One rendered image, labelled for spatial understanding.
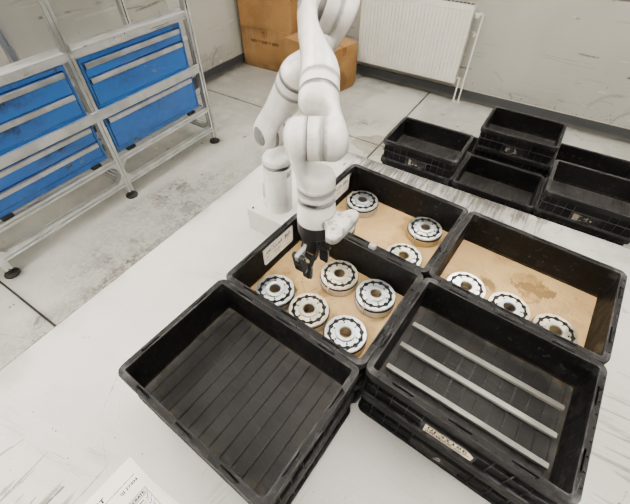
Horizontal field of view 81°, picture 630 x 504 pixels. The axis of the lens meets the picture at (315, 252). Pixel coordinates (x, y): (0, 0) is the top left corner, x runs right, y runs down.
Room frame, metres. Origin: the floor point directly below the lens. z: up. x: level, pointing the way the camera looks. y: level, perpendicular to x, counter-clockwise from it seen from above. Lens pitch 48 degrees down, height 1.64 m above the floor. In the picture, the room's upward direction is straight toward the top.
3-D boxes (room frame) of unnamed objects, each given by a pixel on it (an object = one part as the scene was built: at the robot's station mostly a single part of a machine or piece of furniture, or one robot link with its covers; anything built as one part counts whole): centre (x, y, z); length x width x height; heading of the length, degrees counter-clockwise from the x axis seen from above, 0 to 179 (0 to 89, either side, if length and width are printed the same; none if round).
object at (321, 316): (0.51, 0.02, 0.86); 0.10 x 0.10 x 0.01
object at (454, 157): (1.77, -0.61, 0.37); 0.40 x 0.30 x 0.45; 57
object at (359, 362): (0.56, -0.02, 0.92); 0.40 x 0.30 x 0.02; 54
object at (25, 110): (1.68, 1.49, 0.60); 0.72 x 0.03 x 0.56; 147
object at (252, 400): (0.32, 0.15, 0.87); 0.40 x 0.30 x 0.11; 54
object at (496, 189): (1.56, -0.95, 0.31); 0.40 x 0.30 x 0.34; 57
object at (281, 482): (0.32, 0.15, 0.92); 0.40 x 0.30 x 0.02; 54
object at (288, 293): (0.57, 0.10, 0.86); 0.10 x 0.10 x 0.01
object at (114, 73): (2.36, 1.06, 0.60); 0.72 x 0.03 x 0.56; 147
